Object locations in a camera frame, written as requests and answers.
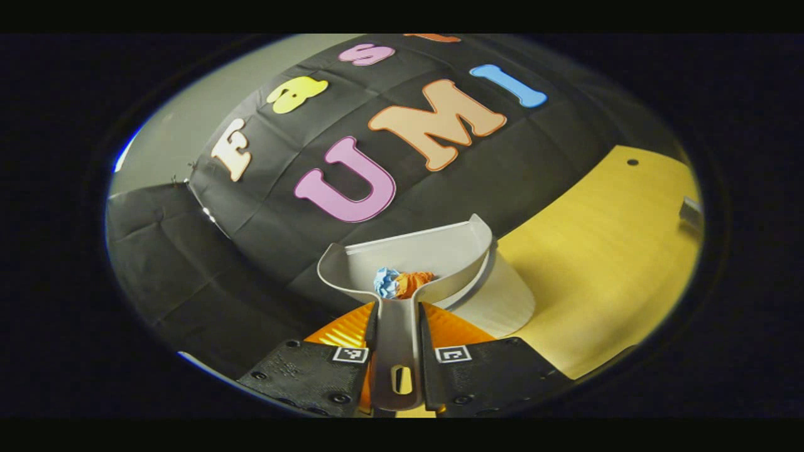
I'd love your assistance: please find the blue paper trash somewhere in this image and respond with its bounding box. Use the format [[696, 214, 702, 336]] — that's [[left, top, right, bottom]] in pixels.
[[374, 267, 403, 299]]

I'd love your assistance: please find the grey plastic dustpan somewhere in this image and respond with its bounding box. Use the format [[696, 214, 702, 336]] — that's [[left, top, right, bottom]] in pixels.
[[317, 213, 494, 412]]

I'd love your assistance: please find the wooden desktop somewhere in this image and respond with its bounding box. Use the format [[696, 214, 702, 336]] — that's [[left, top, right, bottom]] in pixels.
[[496, 146, 703, 381]]

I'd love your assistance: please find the white ribbed garbage bin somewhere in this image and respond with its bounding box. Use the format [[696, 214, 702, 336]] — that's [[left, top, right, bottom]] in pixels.
[[433, 251, 536, 340]]

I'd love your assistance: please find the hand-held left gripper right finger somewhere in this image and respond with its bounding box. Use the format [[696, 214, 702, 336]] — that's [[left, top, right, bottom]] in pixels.
[[420, 303, 573, 415]]

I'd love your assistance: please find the orange paper trash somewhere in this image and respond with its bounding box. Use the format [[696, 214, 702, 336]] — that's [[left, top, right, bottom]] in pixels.
[[396, 271, 436, 299]]

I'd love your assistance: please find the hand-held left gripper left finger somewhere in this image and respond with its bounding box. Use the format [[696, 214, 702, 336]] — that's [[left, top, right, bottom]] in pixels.
[[237, 301, 379, 416]]

